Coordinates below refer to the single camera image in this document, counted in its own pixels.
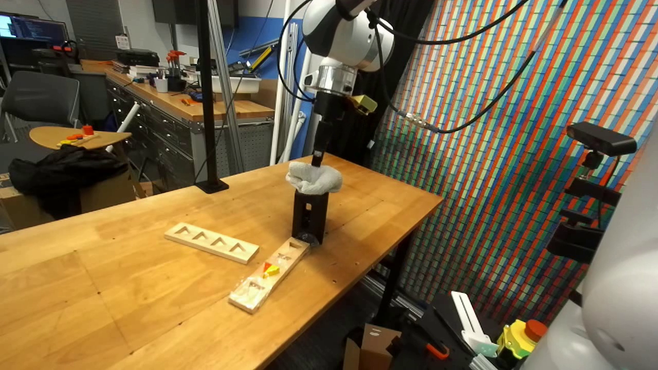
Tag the black bag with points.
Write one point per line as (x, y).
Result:
(63, 176)

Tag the wooden board triangle cutouts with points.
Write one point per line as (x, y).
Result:
(213, 240)

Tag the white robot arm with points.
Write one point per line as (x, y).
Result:
(351, 41)

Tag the brown cardboard box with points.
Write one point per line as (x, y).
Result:
(114, 193)

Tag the orange objects on stool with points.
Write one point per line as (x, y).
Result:
(85, 129)

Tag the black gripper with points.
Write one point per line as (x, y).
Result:
(328, 113)

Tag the black case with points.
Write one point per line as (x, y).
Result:
(136, 58)

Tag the dark office chair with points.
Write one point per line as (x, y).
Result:
(41, 98)

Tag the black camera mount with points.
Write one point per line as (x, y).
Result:
(582, 217)

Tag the yellow red emergency stop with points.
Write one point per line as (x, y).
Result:
(518, 342)

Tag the white cloth towel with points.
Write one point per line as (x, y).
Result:
(321, 179)

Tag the yellow puzzle piece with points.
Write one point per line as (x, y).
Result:
(273, 269)

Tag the black perforated box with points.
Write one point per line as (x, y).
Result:
(308, 215)

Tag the black stand pole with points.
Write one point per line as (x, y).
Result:
(207, 89)

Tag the open cardboard box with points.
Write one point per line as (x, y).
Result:
(377, 342)

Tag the white metal rail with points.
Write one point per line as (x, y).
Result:
(467, 319)

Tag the round wooden stool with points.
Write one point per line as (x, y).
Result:
(53, 136)

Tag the black metal table leg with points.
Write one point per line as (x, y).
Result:
(396, 274)

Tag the white slanted pole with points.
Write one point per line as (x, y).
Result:
(279, 102)

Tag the wooden board coloured pieces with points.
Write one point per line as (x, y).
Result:
(264, 284)

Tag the lit computer monitor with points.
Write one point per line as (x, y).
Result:
(34, 29)

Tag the black stereo camera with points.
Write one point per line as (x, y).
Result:
(603, 138)

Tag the yellow-green wrist camera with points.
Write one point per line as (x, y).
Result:
(363, 102)

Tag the white plastic bin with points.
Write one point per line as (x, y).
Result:
(239, 82)

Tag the wooden top workbench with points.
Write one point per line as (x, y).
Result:
(171, 136)

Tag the red black tool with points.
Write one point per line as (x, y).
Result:
(175, 74)

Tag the grey aluminium pole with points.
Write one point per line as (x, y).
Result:
(228, 102)

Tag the red puzzle piece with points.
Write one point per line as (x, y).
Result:
(268, 263)

